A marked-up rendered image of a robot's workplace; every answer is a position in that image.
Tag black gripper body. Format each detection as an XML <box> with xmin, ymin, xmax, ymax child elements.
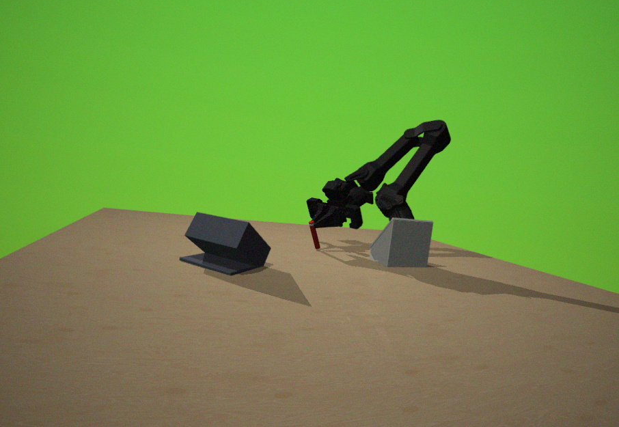
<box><xmin>307</xmin><ymin>193</ymin><xmax>363</xmax><ymax>230</ymax></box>

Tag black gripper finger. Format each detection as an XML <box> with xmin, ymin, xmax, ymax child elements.
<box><xmin>314</xmin><ymin>206</ymin><xmax>343</xmax><ymax>228</ymax></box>
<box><xmin>312</xmin><ymin>203</ymin><xmax>326</xmax><ymax>223</ymax></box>

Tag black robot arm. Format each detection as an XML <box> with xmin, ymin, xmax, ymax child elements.
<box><xmin>322</xmin><ymin>120</ymin><xmax>451</xmax><ymax>221</ymax></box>

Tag red peg with white band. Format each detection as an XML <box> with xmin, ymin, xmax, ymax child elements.
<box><xmin>309</xmin><ymin>221</ymin><xmax>320</xmax><ymax>249</ymax></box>

